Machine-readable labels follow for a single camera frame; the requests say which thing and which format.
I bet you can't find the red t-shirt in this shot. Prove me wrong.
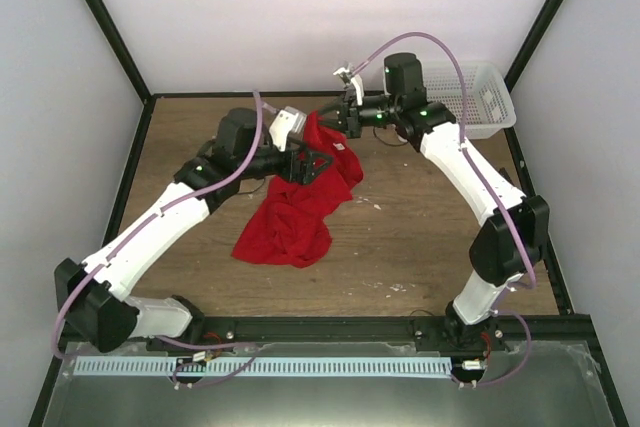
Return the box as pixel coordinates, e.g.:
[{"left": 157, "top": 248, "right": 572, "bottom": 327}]
[{"left": 232, "top": 113, "right": 364, "bottom": 268}]

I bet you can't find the light blue cable duct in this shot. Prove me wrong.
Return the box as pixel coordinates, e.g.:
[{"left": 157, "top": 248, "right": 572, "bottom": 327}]
[{"left": 72, "top": 356, "right": 452, "bottom": 379}]

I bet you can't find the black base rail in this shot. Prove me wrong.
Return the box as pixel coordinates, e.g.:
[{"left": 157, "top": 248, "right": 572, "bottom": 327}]
[{"left": 64, "top": 315, "right": 601, "bottom": 354}]

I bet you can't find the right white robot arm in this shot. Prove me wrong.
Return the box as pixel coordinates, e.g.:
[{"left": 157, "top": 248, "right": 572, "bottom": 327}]
[{"left": 320, "top": 53, "right": 550, "bottom": 350}]

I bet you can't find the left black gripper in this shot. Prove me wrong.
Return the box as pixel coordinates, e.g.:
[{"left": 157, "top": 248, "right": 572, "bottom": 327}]
[{"left": 237, "top": 135, "right": 333, "bottom": 186}]

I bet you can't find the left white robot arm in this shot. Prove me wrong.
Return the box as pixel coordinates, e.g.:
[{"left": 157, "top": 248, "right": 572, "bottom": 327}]
[{"left": 51, "top": 103, "right": 332, "bottom": 353}]

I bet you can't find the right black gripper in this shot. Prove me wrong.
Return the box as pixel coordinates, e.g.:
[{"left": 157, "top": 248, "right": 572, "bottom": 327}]
[{"left": 311, "top": 91, "right": 400, "bottom": 140}]

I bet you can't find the white plastic basket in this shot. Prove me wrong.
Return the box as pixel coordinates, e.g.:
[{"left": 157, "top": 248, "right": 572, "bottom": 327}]
[{"left": 423, "top": 61, "right": 516, "bottom": 140}]

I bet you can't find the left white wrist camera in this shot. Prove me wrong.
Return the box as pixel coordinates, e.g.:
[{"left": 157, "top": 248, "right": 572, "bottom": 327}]
[{"left": 269, "top": 106, "right": 307, "bottom": 152}]

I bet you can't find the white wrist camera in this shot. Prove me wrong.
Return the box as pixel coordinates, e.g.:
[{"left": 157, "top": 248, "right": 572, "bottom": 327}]
[
  {"left": 332, "top": 62, "right": 364, "bottom": 106},
  {"left": 269, "top": 106, "right": 307, "bottom": 152}
]

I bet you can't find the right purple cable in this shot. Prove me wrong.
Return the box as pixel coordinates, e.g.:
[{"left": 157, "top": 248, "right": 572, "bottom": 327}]
[{"left": 352, "top": 31, "right": 539, "bottom": 388}]

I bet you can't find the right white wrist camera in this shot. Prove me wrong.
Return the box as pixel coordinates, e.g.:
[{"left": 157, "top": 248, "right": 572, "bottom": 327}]
[{"left": 332, "top": 62, "right": 364, "bottom": 106}]

